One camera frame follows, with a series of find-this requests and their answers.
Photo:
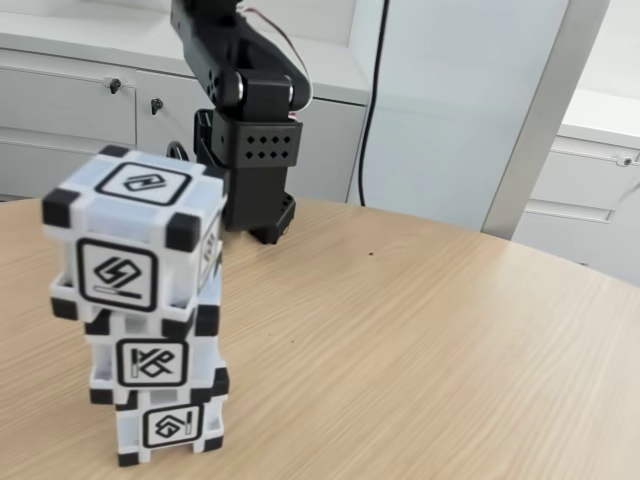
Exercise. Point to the black cabinet lock key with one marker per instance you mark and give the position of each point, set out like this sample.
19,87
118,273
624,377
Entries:
114,87
156,106

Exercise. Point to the white drawer cabinet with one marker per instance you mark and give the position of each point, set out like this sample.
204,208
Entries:
575,185

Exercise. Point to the white cube lightning symbol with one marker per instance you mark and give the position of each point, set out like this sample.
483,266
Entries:
117,272

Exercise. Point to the silver cabinet lock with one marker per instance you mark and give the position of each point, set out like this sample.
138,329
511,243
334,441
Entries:
624,162

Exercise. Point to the white cube stacked-squares symbol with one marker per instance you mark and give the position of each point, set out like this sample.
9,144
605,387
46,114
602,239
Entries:
172,425

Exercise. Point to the grey metal partition post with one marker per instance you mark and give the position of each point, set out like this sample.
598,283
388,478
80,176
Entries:
545,115

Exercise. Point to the long white cabinet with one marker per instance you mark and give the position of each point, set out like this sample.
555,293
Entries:
65,125

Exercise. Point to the white cube crossed-loops symbol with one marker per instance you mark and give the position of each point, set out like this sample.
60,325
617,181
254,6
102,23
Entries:
150,360

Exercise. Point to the black round clamp knob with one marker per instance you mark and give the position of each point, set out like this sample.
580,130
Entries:
176,147

